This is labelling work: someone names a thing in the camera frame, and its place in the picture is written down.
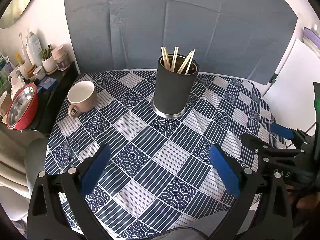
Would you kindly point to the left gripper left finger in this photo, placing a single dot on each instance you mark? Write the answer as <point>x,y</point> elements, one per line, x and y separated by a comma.
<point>46,217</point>

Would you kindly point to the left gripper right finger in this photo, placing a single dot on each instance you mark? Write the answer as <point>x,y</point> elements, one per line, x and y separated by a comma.
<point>272,219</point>

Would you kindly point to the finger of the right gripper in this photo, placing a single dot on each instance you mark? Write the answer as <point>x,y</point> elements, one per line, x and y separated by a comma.
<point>296,136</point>
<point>262,148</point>

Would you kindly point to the black cylindrical utensil holder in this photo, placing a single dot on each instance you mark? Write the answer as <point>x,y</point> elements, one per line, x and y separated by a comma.
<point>172,90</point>

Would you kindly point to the wooden chopstick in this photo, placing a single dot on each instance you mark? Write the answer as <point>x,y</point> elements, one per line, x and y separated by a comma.
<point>185,62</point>
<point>163,57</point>
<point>174,58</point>
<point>166,58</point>
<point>190,61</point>

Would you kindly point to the person's right hand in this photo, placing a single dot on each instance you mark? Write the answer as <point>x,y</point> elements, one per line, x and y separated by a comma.
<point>302,199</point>

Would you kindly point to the white board right side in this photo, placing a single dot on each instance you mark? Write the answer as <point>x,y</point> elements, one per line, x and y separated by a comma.
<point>291,97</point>

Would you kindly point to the blue white patterned tablecloth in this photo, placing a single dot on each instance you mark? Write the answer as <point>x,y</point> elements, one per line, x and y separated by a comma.
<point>160,175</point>

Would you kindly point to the red rimmed metal bowl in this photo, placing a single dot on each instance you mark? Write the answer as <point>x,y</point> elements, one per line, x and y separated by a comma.
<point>23,108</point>

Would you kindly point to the black side shelf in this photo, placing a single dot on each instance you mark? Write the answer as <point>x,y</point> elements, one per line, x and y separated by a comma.
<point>50,101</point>

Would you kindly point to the beige ceramic mug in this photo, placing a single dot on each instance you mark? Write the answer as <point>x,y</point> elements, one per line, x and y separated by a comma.
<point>82,98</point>

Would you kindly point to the grey-blue backdrop panel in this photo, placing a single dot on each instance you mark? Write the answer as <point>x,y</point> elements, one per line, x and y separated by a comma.
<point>239,38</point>

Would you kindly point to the blue small box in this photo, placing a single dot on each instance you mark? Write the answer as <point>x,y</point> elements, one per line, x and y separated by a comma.
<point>47,83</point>

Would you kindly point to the small white jar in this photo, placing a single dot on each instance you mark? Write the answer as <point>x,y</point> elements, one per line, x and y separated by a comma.
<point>39,73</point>

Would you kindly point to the white mug on shelf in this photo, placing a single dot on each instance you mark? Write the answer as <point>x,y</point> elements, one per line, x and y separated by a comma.
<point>21,70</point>

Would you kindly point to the small potted succulent plant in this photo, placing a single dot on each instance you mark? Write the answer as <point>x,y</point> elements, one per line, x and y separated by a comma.
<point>48,61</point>

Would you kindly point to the pink lidded glass jar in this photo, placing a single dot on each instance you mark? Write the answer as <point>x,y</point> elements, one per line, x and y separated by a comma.
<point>61,58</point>

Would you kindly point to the white pump bottle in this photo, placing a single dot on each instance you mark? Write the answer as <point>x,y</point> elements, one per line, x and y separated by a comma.
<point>35,48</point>

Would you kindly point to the oval wall mirror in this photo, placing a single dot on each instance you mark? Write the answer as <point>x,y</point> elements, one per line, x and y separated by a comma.
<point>13,12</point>

